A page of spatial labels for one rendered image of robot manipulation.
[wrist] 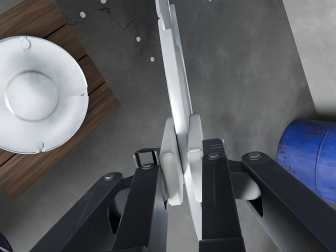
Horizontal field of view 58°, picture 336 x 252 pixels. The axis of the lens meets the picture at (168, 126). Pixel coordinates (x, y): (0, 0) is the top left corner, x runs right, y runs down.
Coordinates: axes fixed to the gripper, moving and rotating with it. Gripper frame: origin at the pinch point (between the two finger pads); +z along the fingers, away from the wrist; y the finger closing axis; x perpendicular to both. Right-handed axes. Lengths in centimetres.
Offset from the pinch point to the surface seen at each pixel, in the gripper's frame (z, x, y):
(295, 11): 209, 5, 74
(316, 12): 200, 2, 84
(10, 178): 49, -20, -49
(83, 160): 96, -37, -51
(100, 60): 110, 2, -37
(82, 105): 63, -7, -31
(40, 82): 56, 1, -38
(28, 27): 60, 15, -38
